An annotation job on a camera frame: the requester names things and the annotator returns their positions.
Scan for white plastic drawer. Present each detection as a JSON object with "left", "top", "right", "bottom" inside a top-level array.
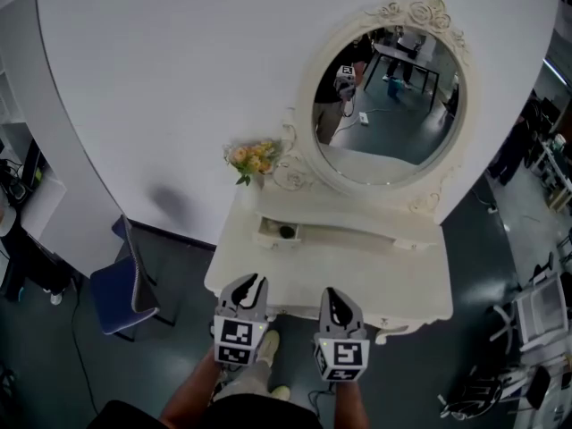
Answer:
[
  {"left": 252, "top": 214, "right": 302, "bottom": 251},
  {"left": 392, "top": 232, "right": 437, "bottom": 254}
]

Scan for white vanity dressing table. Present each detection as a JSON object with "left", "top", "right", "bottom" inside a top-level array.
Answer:
[{"left": 203, "top": 181, "right": 455, "bottom": 346}]

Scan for blue padded chair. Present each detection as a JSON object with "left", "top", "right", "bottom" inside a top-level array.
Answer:
[{"left": 88, "top": 214, "right": 176, "bottom": 344}]

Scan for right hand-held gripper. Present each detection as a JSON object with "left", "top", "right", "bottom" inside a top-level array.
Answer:
[{"left": 312, "top": 286, "right": 372, "bottom": 383}]

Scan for black floor cable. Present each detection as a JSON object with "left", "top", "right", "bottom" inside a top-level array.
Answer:
[{"left": 70, "top": 279, "right": 100, "bottom": 419}]

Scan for person's black shirt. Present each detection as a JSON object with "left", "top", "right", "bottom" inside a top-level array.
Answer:
[{"left": 91, "top": 393, "right": 324, "bottom": 429}]

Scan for black white striped bag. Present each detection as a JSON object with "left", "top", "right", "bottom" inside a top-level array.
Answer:
[{"left": 440, "top": 364, "right": 553, "bottom": 420}]

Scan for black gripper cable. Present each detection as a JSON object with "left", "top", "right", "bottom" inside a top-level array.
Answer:
[{"left": 307, "top": 386, "right": 337, "bottom": 420}]

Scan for white swivel chair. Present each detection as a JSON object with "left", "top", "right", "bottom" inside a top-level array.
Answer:
[{"left": 489, "top": 271, "right": 572, "bottom": 355}]

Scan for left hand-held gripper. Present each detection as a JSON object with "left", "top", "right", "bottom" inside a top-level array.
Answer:
[{"left": 209, "top": 273, "right": 276, "bottom": 368}]

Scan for person's left forearm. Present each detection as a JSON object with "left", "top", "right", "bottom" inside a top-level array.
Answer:
[{"left": 159, "top": 349, "right": 227, "bottom": 424}]

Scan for white plastic drawer front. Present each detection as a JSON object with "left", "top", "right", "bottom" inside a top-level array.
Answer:
[{"left": 392, "top": 232, "right": 437, "bottom": 254}]

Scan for oval mirror with white frame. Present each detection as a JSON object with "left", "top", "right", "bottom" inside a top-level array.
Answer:
[{"left": 272, "top": 0, "right": 477, "bottom": 216}]

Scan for peach and white flower bouquet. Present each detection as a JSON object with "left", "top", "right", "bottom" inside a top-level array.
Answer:
[{"left": 222, "top": 138, "right": 283, "bottom": 188}]

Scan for person's right forearm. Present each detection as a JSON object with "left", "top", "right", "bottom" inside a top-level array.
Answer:
[{"left": 332, "top": 378, "right": 369, "bottom": 429}]

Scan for person's khaki trousers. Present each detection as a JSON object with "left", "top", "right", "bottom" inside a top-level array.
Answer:
[{"left": 213, "top": 358, "right": 274, "bottom": 404}]

